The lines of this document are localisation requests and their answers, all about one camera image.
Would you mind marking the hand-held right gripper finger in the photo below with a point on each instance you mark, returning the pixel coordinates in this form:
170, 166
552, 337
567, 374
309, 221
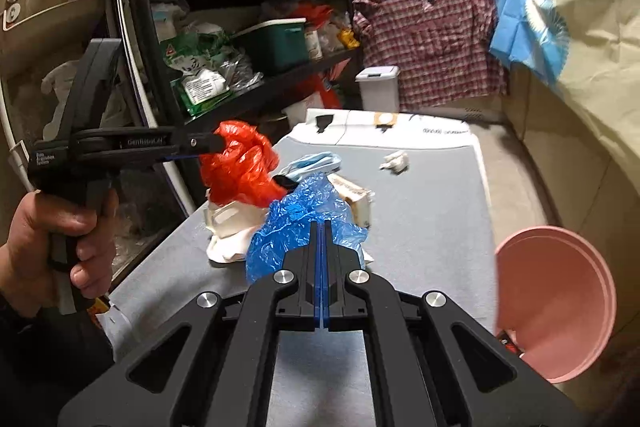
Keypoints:
316, 267
327, 267

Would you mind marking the orange plastic bag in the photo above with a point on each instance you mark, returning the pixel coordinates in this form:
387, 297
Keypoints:
330, 94

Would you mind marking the person's left forearm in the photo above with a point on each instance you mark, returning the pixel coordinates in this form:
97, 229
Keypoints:
40, 357

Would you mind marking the blue patterned cloth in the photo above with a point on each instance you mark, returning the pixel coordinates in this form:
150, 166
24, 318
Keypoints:
530, 32

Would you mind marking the small beige paper box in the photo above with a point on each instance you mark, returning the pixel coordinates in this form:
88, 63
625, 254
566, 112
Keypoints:
356, 197

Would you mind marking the yellow small item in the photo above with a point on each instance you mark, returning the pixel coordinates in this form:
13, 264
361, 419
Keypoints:
348, 38

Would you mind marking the blue face mask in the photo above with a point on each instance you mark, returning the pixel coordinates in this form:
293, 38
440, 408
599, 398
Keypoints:
315, 163

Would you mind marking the white printed table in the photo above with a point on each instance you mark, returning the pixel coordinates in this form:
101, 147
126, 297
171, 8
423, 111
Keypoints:
430, 124

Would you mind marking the red plaid shirt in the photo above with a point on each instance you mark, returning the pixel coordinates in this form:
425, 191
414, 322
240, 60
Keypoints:
430, 47

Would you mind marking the white lidded bin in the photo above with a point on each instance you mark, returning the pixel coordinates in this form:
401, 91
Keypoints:
378, 89

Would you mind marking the blue plastic bag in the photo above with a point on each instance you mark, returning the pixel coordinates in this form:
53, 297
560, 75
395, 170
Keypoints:
300, 217

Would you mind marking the grey mat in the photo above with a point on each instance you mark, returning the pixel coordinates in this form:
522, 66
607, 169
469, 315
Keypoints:
430, 232

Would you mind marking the white paper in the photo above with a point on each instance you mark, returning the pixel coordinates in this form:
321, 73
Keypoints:
227, 247

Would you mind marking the cream cloth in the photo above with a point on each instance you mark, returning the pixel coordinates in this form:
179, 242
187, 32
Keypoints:
600, 57

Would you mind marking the person's left hand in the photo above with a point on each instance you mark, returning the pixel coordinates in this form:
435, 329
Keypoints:
30, 232

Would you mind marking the green snack bag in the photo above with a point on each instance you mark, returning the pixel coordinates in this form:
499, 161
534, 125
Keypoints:
202, 89
197, 52

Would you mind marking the pink plastic bucket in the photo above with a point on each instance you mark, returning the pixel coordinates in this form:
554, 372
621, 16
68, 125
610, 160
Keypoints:
550, 302

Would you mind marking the beige cardboard box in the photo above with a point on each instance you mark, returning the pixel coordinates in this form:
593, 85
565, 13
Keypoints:
50, 22

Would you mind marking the green storage box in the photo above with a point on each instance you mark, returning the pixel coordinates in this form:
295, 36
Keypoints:
275, 49

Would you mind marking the red plastic bag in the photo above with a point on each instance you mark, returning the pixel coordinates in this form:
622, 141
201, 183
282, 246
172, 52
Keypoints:
240, 172

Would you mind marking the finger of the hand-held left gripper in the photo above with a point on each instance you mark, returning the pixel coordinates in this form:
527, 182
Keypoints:
200, 141

